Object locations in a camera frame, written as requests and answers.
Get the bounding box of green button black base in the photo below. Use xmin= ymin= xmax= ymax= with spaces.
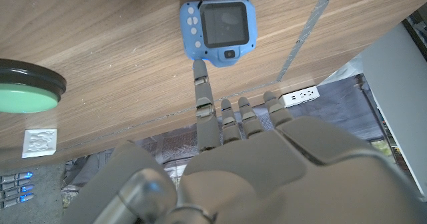
xmin=0 ymin=58 xmax=67 ymax=115

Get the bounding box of white patterned cube block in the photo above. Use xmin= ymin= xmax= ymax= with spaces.
xmin=21 ymin=128 xmax=58 ymax=159

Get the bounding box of white power strip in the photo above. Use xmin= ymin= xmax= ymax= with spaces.
xmin=278 ymin=85 xmax=320 ymax=109

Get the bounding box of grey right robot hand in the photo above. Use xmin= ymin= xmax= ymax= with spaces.
xmin=0 ymin=171 xmax=35 ymax=210

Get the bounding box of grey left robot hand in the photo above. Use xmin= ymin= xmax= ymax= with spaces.
xmin=61 ymin=59 xmax=427 ymax=224

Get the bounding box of blue toy camera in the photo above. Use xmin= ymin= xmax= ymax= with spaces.
xmin=179 ymin=0 xmax=258 ymax=68

